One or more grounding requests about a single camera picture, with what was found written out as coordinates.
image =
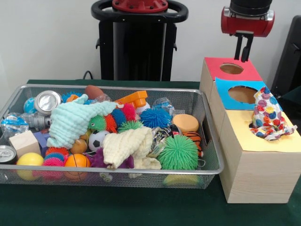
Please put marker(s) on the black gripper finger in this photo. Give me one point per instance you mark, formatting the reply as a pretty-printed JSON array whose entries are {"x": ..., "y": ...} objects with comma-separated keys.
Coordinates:
[
  {"x": 246, "y": 48},
  {"x": 238, "y": 46}
]

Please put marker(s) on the tan round wooden block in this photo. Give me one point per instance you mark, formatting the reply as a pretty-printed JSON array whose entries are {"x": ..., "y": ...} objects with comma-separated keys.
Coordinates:
[{"x": 185, "y": 123}]

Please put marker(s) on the dark green tablecloth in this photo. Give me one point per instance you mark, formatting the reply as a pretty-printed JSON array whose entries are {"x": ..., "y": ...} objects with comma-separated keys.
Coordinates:
[{"x": 117, "y": 207}]

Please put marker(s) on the silver drink can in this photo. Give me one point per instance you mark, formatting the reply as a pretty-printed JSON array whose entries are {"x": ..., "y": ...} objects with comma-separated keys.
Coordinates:
[{"x": 47, "y": 101}]

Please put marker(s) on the green spiky ball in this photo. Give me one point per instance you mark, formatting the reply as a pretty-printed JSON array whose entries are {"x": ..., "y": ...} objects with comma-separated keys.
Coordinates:
[{"x": 178, "y": 152}]

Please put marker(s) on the wooden box with three holes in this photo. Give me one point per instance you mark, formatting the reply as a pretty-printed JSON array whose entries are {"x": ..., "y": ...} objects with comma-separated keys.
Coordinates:
[{"x": 258, "y": 179}]

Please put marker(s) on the cream yellow cloth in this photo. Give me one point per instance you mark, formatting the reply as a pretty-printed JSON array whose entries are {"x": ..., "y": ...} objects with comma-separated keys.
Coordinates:
[{"x": 123, "y": 147}]

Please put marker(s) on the small soccer ball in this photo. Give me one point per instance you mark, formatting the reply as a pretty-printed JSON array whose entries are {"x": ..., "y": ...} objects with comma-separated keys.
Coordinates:
[{"x": 97, "y": 140}]

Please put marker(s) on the mint green cloth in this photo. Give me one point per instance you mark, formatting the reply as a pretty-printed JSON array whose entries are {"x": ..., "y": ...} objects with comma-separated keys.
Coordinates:
[{"x": 73, "y": 123}]

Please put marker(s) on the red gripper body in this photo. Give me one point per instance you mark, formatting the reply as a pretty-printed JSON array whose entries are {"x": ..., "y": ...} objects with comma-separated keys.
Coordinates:
[{"x": 247, "y": 24}]

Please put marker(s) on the blue spiky ball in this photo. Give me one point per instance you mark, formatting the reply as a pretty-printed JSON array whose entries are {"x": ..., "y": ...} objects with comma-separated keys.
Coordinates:
[{"x": 155, "y": 117}]

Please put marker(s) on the small orange basketball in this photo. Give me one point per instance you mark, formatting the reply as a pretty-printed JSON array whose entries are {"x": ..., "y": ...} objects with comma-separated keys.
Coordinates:
[{"x": 76, "y": 161}]

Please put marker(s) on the black upright panel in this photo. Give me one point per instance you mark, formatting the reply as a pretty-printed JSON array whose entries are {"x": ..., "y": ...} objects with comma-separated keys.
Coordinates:
[{"x": 289, "y": 61}]

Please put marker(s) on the pink spiky ball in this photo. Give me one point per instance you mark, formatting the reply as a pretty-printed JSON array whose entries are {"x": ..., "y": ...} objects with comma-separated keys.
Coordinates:
[{"x": 52, "y": 161}]

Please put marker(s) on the clear mesh bin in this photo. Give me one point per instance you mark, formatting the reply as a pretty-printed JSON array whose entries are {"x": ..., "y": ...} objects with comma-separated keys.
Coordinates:
[{"x": 209, "y": 150}]

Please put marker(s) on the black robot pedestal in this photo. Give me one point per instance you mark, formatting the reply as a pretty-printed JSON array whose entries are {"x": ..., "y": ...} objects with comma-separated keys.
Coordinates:
[{"x": 136, "y": 47}]

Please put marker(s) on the orange plastic toy brick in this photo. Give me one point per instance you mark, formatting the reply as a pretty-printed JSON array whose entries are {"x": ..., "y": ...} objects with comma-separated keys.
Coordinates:
[{"x": 133, "y": 98}]

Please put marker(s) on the polka-dot cloth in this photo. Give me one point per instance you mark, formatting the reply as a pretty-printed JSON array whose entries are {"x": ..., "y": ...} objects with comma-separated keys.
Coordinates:
[{"x": 268, "y": 117}]

